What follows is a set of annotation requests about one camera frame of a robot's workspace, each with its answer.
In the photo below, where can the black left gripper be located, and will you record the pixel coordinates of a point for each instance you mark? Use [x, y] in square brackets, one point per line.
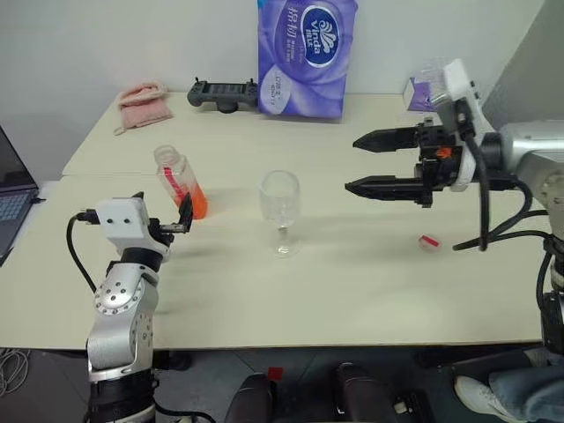
[158, 231]

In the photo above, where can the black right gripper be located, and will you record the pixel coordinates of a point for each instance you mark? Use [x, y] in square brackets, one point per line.
[438, 172]

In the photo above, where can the plastic bottle with orange liquid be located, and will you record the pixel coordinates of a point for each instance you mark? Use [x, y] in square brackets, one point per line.
[183, 176]

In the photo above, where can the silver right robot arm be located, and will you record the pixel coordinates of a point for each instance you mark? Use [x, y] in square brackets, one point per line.
[533, 150]

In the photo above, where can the clear wine glass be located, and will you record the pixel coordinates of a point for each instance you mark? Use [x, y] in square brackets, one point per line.
[278, 198]

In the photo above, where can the small purple tissue pack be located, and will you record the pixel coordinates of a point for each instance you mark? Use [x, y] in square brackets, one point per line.
[423, 94]

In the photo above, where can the red and white bottle cap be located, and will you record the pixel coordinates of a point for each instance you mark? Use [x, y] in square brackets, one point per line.
[429, 242]

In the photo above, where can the pink towel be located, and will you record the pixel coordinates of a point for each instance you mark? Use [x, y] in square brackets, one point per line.
[143, 108]

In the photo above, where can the dark grey handheld controller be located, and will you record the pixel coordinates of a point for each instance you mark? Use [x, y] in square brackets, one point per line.
[222, 93]

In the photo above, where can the large purple tissue roll pack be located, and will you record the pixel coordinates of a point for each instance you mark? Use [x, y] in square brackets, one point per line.
[304, 66]

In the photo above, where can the dark laptop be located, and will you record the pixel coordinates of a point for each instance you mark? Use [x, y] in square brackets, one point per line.
[13, 189]

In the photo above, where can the small red square marker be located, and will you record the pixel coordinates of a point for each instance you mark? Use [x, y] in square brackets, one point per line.
[275, 373]

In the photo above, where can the dark rounded shape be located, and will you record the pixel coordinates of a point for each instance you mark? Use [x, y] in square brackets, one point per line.
[251, 401]
[361, 396]

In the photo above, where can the white sneaker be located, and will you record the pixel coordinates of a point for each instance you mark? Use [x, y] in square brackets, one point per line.
[473, 394]

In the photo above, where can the blue jeans leg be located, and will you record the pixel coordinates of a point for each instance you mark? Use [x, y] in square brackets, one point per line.
[529, 392]

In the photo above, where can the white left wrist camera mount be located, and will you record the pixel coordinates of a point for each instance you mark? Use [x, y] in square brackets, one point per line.
[121, 220]

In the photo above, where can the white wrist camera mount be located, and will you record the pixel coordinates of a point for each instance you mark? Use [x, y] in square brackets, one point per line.
[458, 79]
[121, 220]

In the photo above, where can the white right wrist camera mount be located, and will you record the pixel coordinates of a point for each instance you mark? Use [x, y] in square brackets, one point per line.
[458, 79]

